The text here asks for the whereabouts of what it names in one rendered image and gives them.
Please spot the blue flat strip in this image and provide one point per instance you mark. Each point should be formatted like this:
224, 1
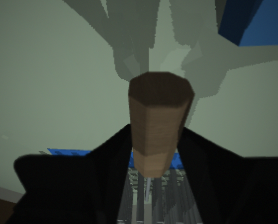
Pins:
176, 162

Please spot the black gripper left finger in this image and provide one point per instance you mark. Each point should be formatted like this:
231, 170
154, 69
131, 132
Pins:
102, 172

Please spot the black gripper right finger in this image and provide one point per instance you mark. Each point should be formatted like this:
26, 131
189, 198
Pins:
221, 181

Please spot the blue block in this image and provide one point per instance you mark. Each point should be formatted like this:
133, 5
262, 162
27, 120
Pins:
250, 22

